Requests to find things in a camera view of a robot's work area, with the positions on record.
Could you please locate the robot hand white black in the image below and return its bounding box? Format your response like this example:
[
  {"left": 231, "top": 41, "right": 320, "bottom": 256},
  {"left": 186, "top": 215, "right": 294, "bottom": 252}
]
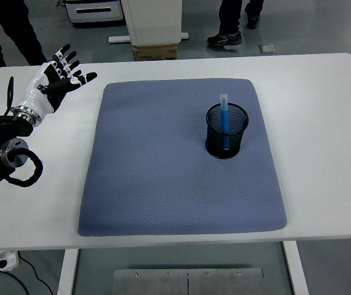
[{"left": 17, "top": 43, "right": 98, "bottom": 115}]

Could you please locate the blue marker pen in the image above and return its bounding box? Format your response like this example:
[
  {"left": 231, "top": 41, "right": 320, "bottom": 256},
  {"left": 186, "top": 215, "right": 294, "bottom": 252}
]
[{"left": 219, "top": 93, "right": 231, "bottom": 151}]

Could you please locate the black mesh pen holder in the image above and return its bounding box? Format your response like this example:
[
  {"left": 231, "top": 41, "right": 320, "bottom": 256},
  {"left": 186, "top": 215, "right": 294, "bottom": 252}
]
[{"left": 205, "top": 102, "right": 250, "bottom": 160}]

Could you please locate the person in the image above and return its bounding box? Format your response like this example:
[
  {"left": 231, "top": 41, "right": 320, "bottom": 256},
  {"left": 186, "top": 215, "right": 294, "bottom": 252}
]
[
  {"left": 0, "top": 0, "right": 49, "bottom": 79},
  {"left": 207, "top": 0, "right": 265, "bottom": 48}
]

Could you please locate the white unit with black slot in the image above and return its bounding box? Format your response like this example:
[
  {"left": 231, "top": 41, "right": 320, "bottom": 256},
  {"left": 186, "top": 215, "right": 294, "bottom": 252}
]
[{"left": 65, "top": 0, "right": 125, "bottom": 25}]

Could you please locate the white floor foot bar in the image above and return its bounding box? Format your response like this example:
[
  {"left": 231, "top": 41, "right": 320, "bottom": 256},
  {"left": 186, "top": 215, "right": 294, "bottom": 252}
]
[{"left": 108, "top": 31, "right": 191, "bottom": 44}]

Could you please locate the cardboard box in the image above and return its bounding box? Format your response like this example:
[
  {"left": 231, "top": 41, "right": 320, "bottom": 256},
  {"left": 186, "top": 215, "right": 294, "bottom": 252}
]
[{"left": 132, "top": 42, "right": 179, "bottom": 61}]

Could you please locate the white cabinet panel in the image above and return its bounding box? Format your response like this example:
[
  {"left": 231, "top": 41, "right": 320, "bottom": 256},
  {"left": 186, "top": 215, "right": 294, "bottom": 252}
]
[{"left": 122, "top": 0, "right": 184, "bottom": 47}]

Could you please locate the white power strip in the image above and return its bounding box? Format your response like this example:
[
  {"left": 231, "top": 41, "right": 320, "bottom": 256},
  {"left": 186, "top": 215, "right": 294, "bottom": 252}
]
[{"left": 0, "top": 250, "right": 20, "bottom": 271}]

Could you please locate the blue-grey textured mat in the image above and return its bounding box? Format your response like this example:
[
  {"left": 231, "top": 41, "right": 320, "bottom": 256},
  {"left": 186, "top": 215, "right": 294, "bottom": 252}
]
[{"left": 78, "top": 78, "right": 288, "bottom": 237}]

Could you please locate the white table leg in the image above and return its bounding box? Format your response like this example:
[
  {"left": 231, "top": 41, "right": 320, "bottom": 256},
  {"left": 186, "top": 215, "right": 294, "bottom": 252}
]
[
  {"left": 57, "top": 248, "right": 80, "bottom": 295},
  {"left": 282, "top": 242, "right": 310, "bottom": 295}
]

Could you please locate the grey metal plate with screws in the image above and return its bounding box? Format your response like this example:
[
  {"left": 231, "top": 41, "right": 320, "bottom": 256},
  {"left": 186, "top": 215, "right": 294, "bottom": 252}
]
[{"left": 112, "top": 268, "right": 295, "bottom": 295}]

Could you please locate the small grey floor plate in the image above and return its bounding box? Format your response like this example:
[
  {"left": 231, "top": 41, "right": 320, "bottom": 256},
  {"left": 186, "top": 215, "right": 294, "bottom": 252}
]
[{"left": 258, "top": 44, "right": 277, "bottom": 55}]

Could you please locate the black floor cable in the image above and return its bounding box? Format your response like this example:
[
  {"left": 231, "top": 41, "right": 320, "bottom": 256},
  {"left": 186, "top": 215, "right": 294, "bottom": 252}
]
[{"left": 0, "top": 253, "right": 55, "bottom": 295}]

